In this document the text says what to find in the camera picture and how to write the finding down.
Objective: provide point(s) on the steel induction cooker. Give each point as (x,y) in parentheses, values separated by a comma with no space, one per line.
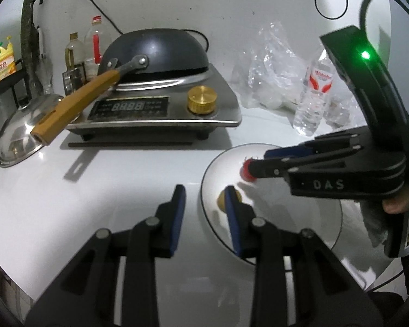
(225,109)

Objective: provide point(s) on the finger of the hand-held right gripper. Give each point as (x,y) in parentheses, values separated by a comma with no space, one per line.
(286,151)
(269,170)

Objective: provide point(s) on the dark curved pipe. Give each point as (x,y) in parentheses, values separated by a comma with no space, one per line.
(26,24)

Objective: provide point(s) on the white plate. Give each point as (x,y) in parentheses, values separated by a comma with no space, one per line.
(293,218)

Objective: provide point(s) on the red cherry tomato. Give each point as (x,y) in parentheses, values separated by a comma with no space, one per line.
(246,173)

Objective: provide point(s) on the clear plastic bags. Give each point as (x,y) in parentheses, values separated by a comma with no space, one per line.
(269,58)

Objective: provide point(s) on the clear water bottle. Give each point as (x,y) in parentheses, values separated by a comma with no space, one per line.
(312,109)

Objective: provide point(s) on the dark cloth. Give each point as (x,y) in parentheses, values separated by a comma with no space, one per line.
(385,310)

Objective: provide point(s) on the dark glass bottle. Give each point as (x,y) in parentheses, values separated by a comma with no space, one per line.
(73,51)

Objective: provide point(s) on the yellow detergent bottle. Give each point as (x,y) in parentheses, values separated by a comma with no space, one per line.
(1,64)

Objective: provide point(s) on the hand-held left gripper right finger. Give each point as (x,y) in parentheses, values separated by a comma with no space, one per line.
(232,218)

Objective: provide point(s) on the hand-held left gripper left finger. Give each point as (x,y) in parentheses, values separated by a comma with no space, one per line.
(179,218)

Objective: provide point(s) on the small yellow fruit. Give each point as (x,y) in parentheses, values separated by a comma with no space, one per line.
(221,201)

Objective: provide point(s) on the red-capped oil bottle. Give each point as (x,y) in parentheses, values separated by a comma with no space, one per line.
(95,41)

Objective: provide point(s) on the person's right hand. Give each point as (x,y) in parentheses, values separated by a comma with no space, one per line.
(397,206)

